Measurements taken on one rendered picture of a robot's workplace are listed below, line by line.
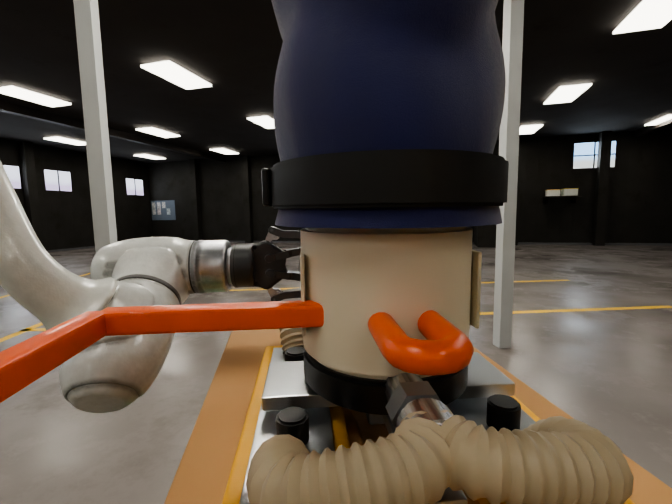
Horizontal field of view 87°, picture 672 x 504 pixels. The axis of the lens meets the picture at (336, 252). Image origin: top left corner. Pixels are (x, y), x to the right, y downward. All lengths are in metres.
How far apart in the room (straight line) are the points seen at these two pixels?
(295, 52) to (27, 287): 0.38
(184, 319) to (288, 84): 0.21
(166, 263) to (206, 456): 0.31
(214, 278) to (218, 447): 0.28
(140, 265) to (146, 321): 0.26
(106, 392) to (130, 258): 0.21
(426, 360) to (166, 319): 0.22
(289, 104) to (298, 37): 0.05
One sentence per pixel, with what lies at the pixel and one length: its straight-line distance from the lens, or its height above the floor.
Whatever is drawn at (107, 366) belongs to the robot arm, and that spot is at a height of 1.12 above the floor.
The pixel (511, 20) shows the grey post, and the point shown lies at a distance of 3.92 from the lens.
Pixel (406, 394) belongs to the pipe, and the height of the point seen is 1.16.
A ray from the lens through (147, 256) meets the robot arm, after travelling 0.61.
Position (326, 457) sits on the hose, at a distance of 0.23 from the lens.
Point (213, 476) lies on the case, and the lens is 0.37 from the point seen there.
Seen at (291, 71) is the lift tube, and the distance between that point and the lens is 0.32.
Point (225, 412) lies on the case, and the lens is 0.45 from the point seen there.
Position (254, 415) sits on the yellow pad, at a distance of 0.40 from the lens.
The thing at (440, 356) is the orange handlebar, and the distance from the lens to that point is 0.23.
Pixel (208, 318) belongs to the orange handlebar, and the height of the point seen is 1.20.
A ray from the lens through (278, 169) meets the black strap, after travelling 0.31.
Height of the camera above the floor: 1.29
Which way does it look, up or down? 6 degrees down
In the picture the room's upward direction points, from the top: 1 degrees counter-clockwise
